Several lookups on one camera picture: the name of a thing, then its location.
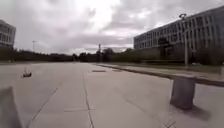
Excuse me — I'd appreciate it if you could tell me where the grey concrete paved plaza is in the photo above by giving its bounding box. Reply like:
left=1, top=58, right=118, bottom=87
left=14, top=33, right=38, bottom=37
left=0, top=61, right=224, bottom=128

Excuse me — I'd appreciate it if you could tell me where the dark kerb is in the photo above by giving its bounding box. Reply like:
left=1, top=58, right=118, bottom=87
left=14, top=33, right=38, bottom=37
left=94, top=63, right=224, bottom=88

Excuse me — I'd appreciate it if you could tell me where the row of trees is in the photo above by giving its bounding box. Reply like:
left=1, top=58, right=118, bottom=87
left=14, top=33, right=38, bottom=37
left=0, top=46, right=161, bottom=64

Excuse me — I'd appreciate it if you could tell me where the lamp pole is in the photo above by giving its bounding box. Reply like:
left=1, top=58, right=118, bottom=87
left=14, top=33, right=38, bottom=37
left=178, top=13, right=190, bottom=68

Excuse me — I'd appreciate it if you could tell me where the grey bollard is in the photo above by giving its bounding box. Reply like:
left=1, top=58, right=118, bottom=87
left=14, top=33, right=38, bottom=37
left=170, top=74, right=197, bottom=110

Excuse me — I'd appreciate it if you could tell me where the small robot with pale mast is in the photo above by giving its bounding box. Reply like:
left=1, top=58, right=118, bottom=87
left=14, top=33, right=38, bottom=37
left=21, top=66, right=33, bottom=79

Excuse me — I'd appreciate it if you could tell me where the grass strip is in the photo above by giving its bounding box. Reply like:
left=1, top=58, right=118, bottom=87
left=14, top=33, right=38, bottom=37
left=109, top=61, right=224, bottom=75

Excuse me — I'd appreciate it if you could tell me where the long glass-fronted building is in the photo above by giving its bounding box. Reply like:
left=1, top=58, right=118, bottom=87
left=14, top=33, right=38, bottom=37
left=133, top=5, right=224, bottom=66

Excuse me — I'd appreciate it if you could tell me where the large white and glass building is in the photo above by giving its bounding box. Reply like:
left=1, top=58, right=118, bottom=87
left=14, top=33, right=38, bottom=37
left=0, top=19, right=17, bottom=49

